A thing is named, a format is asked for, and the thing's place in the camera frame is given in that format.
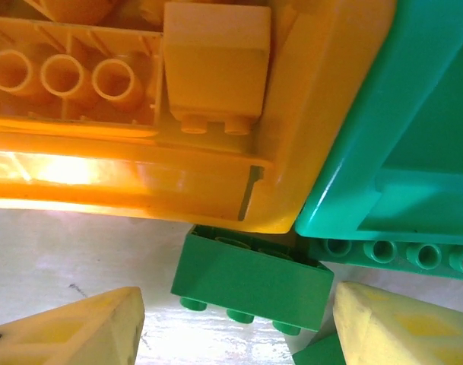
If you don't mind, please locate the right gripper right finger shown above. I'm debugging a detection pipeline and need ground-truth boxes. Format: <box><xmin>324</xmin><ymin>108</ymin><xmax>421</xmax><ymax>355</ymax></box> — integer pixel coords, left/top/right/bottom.
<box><xmin>332</xmin><ymin>280</ymin><xmax>463</xmax><ymax>365</ymax></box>

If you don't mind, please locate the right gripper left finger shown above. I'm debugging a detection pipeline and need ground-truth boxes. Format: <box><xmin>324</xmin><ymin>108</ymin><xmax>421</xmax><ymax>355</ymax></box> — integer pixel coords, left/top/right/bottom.
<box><xmin>0</xmin><ymin>286</ymin><xmax>146</xmax><ymax>365</ymax></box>

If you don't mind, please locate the long orange lego brick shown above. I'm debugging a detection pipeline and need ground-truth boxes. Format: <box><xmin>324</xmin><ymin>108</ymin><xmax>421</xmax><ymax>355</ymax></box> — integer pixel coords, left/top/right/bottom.
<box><xmin>0</xmin><ymin>17</ymin><xmax>166</xmax><ymax>135</ymax></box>

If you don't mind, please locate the long green lego brick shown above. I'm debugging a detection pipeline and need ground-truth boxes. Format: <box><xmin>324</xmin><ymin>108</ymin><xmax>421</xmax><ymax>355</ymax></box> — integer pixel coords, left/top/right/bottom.
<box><xmin>310</xmin><ymin>237</ymin><xmax>463</xmax><ymax>283</ymax></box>

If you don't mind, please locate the green plastic bin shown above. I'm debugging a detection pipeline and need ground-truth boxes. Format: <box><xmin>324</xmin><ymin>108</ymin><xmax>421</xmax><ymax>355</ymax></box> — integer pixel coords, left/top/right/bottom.
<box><xmin>294</xmin><ymin>0</ymin><xmax>463</xmax><ymax>244</ymax></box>

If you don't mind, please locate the orange plastic bin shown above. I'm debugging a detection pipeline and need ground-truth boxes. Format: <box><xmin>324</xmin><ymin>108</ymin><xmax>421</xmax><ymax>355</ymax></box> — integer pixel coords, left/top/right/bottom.
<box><xmin>0</xmin><ymin>0</ymin><xmax>398</xmax><ymax>234</ymax></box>

